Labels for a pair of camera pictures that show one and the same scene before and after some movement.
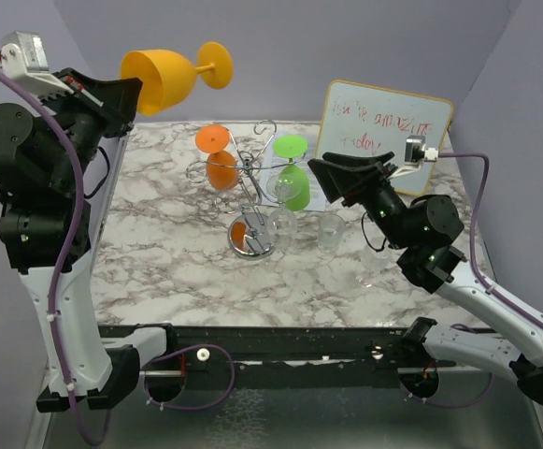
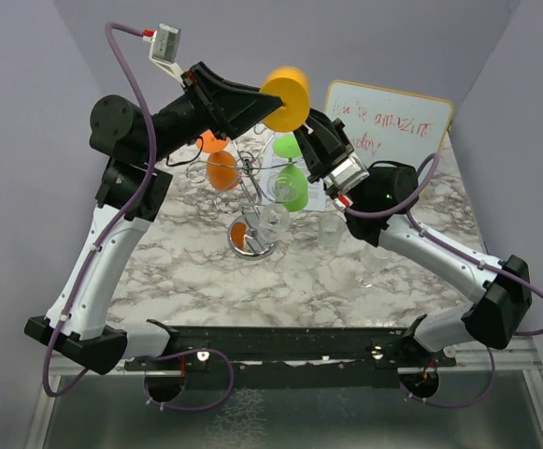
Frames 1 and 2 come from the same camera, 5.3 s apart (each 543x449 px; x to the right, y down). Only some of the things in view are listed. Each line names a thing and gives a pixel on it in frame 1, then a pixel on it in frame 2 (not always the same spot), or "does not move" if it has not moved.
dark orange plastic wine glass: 221,166 does not move
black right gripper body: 377,194 -> 326,159
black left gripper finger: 113,103 -> 236,106
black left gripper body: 72,113 -> 192,82
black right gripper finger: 337,181 -> 308,152
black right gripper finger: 356,161 -> 324,127
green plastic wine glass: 292,181 does not move
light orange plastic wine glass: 166,77 -> 292,85
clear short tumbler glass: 331,229 does not move
